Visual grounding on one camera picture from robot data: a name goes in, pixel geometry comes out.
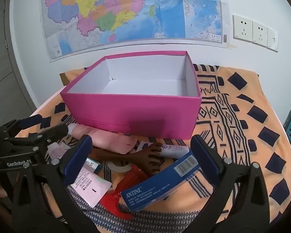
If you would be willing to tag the red ribbed plastic piece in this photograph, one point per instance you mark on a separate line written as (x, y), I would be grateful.
(133, 176)

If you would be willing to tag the orange patterned tablecloth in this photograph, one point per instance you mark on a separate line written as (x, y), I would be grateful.
(232, 126)

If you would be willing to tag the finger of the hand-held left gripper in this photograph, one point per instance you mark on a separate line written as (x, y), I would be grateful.
(36, 122)
(53, 130)

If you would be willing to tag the white tube purple label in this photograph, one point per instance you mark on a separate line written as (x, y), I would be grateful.
(172, 150)

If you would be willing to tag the blue medicine box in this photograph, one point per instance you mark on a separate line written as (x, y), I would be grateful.
(155, 187)

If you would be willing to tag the grey door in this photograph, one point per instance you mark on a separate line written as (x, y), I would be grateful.
(0, 53)

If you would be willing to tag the wooden hand-shaped massager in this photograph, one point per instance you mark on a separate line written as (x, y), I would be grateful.
(126, 156)

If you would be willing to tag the pink printed tube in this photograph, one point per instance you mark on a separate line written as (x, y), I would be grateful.
(89, 189)

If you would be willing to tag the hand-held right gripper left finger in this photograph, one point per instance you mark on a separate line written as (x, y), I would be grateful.
(77, 161)

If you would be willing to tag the colourful wall map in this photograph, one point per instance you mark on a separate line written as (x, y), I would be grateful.
(111, 9)

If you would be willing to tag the pink cardboard box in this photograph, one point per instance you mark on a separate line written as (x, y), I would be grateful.
(135, 114)

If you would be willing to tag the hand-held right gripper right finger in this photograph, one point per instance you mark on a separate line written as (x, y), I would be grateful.
(206, 161)

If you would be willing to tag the pale pink round container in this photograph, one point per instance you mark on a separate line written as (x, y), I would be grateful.
(58, 151)

